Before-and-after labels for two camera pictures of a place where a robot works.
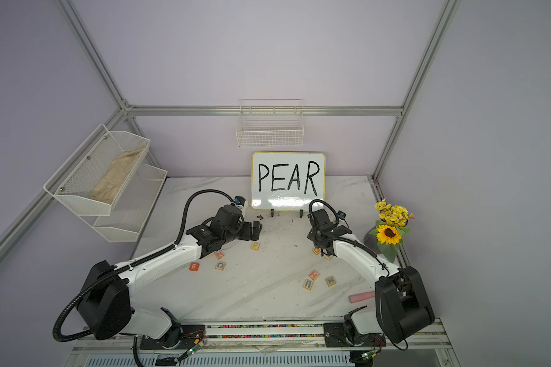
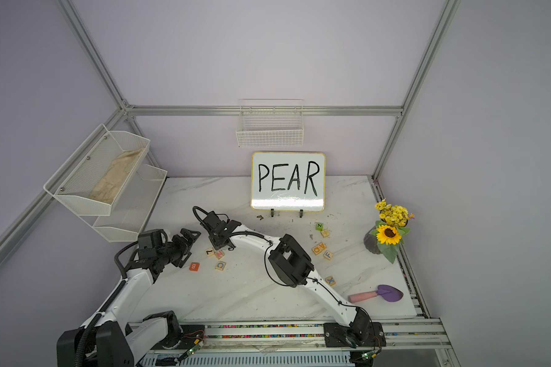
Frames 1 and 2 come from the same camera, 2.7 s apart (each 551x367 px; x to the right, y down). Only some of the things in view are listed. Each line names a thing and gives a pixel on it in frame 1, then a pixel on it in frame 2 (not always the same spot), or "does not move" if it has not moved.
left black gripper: (247, 235) → (184, 248)
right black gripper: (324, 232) → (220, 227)
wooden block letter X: (330, 281) does not move
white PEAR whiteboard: (287, 181) does not move
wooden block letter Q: (220, 265) does not move
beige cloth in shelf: (107, 186) does not move
